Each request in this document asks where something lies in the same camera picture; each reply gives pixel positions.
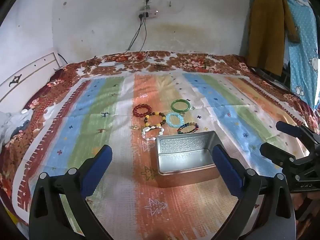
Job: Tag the grey crumpled cloth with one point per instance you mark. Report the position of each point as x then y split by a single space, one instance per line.
12 127

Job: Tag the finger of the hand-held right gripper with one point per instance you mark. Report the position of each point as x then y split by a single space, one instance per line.
275 153
286 127

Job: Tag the striped colourful mat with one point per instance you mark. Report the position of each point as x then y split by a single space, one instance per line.
125 205

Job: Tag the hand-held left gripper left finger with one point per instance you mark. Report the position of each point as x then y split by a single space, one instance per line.
96 170

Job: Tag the green jade bangle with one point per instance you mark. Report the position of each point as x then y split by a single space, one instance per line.
172 106

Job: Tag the wall plug charger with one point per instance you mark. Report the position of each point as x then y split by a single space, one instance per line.
147 1

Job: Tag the brown hanging garment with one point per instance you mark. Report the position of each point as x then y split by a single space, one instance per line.
267 30

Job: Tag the brown floral bed sheet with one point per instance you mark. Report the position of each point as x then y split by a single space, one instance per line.
190 62

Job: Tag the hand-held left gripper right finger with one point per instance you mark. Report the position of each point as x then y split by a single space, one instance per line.
227 172

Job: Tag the small gold trinket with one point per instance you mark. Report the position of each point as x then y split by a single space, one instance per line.
135 127

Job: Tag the white power strip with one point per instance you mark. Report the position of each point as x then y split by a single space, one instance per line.
150 13

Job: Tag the blue dotted hanging cloth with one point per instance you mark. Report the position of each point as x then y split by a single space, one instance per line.
303 55

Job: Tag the white headboard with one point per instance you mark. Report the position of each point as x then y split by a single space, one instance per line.
25 77

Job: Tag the metal clothes rack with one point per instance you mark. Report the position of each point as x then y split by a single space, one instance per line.
270 76

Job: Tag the silver metal tin box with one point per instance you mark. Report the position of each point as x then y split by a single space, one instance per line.
185 160

